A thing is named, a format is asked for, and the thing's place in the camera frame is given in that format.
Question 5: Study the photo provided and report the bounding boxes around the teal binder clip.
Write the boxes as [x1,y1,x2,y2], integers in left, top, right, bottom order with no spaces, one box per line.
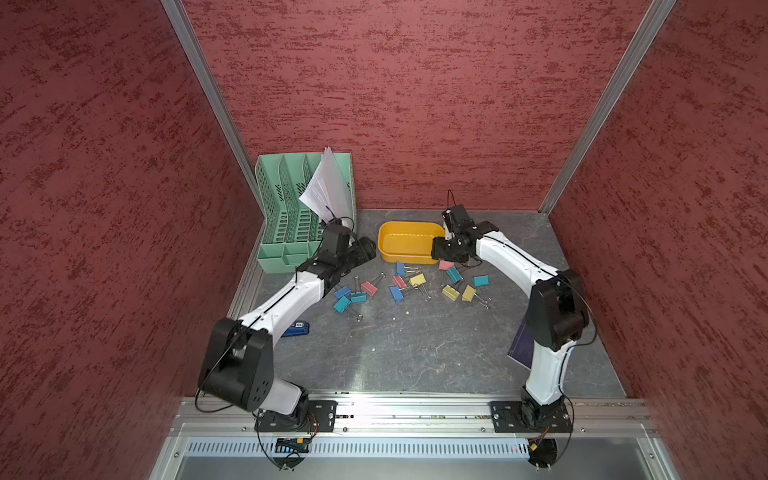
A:
[473,275,490,287]
[350,276,368,303]
[333,297,364,321]
[446,264,468,284]

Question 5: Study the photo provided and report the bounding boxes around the yellow binder clip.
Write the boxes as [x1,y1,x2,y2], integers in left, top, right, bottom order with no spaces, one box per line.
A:
[441,281,463,302]
[461,286,491,309]
[408,273,432,301]

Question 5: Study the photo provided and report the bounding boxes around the yellow plastic storage box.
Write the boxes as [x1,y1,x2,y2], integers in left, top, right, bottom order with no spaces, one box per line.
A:
[378,221,445,265]

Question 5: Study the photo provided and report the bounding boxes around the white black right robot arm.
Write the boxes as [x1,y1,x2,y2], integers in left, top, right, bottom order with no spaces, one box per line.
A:
[432,205,591,428]

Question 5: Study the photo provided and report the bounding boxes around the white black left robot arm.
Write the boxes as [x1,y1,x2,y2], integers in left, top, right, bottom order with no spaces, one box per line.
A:
[196,221,376,424]

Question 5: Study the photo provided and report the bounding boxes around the blue binder clip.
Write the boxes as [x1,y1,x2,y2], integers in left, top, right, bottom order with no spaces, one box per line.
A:
[395,262,422,278]
[390,286,414,303]
[334,285,352,299]

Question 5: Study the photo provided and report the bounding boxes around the green plastic file organizer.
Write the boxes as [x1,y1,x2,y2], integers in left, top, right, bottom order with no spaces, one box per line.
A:
[254,152,324,274]

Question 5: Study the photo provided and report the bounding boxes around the white paper stack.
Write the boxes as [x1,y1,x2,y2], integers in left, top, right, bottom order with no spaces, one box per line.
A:
[299,147,356,230]

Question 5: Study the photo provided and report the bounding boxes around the blue stapler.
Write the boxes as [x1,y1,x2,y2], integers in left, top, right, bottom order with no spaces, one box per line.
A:
[283,321,311,337]

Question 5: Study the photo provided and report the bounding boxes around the navy notebook with yellow label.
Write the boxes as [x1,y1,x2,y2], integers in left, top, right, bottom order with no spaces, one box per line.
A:
[508,323,534,370]

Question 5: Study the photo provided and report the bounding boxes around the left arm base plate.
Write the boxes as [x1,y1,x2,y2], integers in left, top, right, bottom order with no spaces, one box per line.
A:
[254,400,338,435]

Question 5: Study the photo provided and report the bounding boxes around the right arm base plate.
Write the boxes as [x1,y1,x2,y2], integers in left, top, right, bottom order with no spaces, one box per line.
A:
[489,399,573,434]

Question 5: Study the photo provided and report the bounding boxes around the aluminium front rail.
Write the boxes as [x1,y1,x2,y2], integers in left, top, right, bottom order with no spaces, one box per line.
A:
[170,390,660,439]

